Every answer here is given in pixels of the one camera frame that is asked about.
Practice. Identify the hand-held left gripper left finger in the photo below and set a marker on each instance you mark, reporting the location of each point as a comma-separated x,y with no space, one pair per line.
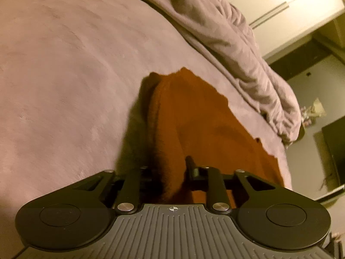
134,184

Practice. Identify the crumpled lilac duvet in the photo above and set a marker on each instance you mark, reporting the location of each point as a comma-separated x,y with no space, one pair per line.
229,45

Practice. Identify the items on side table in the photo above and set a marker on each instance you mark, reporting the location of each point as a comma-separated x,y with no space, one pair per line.
318,108

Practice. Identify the dark framed screen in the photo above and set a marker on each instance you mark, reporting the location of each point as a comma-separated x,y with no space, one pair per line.
335,151

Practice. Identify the brown button cardigan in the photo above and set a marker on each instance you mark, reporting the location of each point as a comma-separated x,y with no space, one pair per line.
202,118

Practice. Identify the white wardrobe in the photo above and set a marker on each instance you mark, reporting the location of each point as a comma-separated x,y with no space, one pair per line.
291,5

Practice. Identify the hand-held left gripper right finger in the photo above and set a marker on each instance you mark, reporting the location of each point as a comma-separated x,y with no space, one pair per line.
193,171

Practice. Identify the yellow-green side table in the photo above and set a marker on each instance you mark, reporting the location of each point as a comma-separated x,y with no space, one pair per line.
301,133

